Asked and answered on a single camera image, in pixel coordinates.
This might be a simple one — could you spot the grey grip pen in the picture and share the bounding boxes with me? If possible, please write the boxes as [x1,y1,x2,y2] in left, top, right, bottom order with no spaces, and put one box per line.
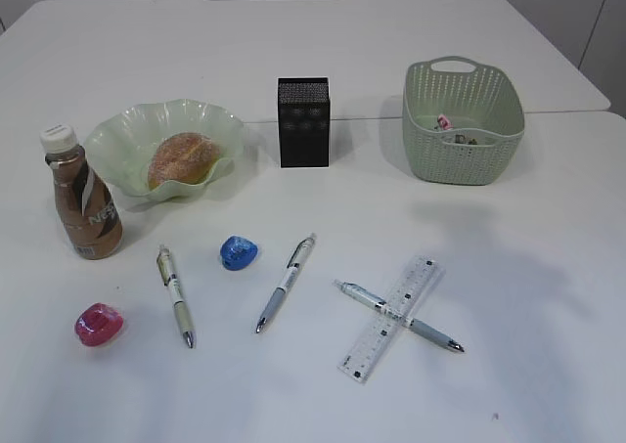
[255,233,317,333]
[333,280,465,353]

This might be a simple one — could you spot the sugared bread bun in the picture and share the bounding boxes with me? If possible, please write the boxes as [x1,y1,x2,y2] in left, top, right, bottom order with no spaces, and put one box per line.
[148,132,220,190]

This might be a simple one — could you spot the beige retractable pen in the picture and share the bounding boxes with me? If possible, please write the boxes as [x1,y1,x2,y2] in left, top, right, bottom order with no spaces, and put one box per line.
[156,244,196,349]

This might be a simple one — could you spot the grey paper ball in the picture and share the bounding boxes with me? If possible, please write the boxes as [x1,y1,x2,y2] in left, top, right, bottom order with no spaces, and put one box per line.
[453,134,478,146]

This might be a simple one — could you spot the pink paper ball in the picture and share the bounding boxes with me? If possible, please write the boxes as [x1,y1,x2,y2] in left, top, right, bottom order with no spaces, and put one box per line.
[434,114,453,131]

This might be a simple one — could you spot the clear plastic ruler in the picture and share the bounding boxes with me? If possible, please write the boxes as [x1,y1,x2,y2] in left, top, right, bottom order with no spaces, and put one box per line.
[334,256,443,383]

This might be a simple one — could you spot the green wavy glass plate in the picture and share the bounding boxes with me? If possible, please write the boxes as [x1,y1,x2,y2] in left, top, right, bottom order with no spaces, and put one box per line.
[84,99,246,201]

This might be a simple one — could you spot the grey grip middle pen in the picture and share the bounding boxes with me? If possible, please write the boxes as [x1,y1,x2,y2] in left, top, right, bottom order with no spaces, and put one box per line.
[255,233,317,333]

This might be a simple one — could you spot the brown coffee drink bottle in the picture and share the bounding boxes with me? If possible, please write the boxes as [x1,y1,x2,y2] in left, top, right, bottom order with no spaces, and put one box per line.
[40,124,123,260]

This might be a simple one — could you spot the black mesh pen holder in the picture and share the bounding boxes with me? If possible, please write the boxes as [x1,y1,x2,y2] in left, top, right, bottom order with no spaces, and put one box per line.
[277,77,331,168]

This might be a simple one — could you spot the green plastic woven basket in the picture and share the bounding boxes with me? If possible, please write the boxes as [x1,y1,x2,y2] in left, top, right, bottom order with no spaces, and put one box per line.
[402,56,525,186]

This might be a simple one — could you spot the grey grip right pen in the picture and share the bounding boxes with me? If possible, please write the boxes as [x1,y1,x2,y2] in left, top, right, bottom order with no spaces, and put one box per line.
[333,280,465,353]

